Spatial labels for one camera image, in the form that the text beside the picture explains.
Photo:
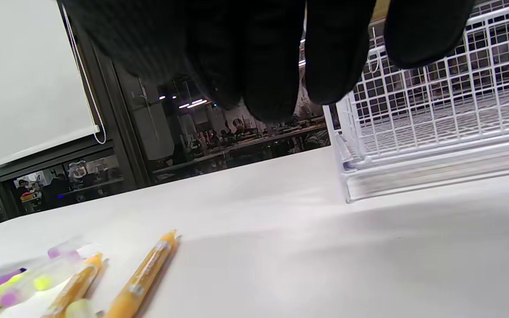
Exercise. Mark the light wooden board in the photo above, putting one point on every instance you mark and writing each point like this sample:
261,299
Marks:
379,9

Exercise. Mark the person's right hand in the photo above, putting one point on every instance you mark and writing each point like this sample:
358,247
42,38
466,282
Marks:
245,53

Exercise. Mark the white roller blind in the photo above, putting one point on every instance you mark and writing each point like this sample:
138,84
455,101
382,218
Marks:
24,79

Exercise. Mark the cluster of clear highlighter caps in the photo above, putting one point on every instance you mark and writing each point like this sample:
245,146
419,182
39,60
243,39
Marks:
38,282

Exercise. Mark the orange double-ended highlighter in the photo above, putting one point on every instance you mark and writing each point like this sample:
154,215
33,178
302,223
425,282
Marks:
144,274
75,287

